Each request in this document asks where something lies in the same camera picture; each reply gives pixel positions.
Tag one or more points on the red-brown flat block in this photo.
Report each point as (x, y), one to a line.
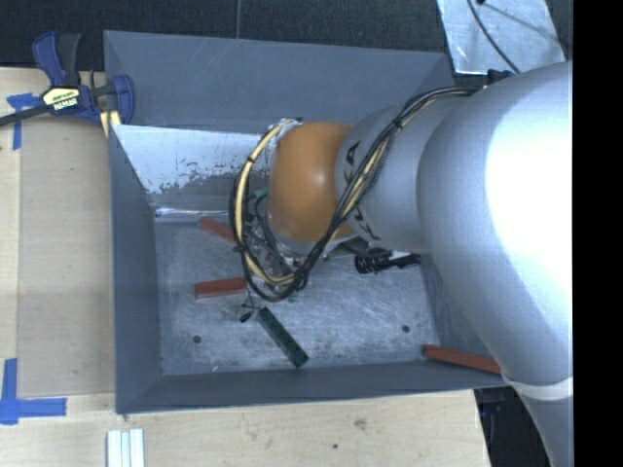
(460, 358)
(217, 230)
(220, 288)

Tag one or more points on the dark green flat block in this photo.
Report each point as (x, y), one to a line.
(283, 337)

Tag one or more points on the grey metal bin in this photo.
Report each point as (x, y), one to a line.
(340, 319)

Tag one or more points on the pale wood flat board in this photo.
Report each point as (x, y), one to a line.
(63, 261)

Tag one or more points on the black cylinder on white bracket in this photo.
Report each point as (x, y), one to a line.
(374, 263)

